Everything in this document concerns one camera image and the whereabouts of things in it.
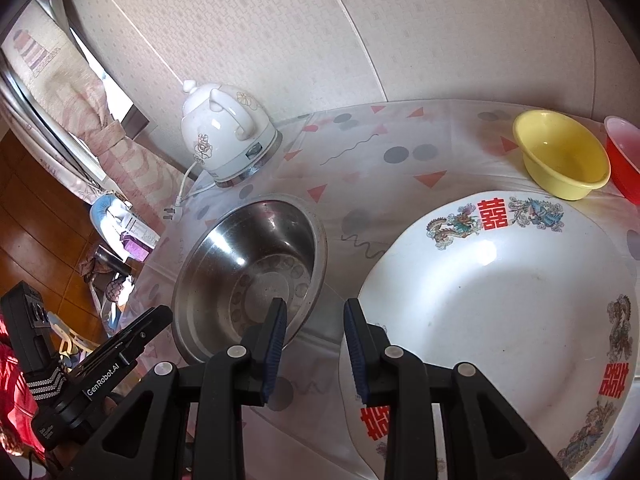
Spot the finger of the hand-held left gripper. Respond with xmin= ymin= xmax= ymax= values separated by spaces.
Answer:
xmin=95 ymin=304 xmax=174 ymax=363

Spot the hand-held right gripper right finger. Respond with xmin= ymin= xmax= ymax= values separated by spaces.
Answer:
xmin=344 ymin=298 xmax=571 ymax=480

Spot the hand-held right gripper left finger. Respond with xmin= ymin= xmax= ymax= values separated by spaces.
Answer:
xmin=65 ymin=297 xmax=288 ymax=480

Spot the stainless steel bowl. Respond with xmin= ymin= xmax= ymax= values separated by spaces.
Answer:
xmin=171 ymin=194 xmax=328 ymax=366

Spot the large white dragon print plate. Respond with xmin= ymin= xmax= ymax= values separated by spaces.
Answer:
xmin=339 ymin=190 xmax=638 ymax=480

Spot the yellow plastic bowl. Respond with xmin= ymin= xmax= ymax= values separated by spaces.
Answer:
xmin=512 ymin=109 xmax=612 ymax=201

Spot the red plastic bowl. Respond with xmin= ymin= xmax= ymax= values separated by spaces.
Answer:
xmin=603 ymin=115 xmax=640 ymax=206

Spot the red clothing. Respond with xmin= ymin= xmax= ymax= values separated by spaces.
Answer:
xmin=0 ymin=317 xmax=48 ymax=456

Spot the dark patterned cloth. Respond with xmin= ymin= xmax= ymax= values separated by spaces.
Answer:
xmin=80 ymin=245 xmax=138 ymax=306

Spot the purple box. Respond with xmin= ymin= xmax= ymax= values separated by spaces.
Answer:
xmin=122 ymin=237 xmax=151 ymax=262

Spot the blue and white plastic item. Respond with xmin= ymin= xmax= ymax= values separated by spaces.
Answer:
xmin=90 ymin=196 xmax=163 ymax=261

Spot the pink patterned curtain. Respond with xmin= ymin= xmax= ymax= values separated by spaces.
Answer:
xmin=0 ymin=25 xmax=186 ymax=241

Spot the patterned plastic tablecloth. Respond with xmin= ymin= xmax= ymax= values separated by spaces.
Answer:
xmin=100 ymin=97 xmax=640 ymax=480

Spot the white floral electric kettle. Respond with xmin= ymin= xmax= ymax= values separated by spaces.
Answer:
xmin=180 ymin=80 xmax=280 ymax=188

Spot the white kettle power cord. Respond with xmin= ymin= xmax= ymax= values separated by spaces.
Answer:
xmin=162 ymin=162 xmax=221 ymax=221

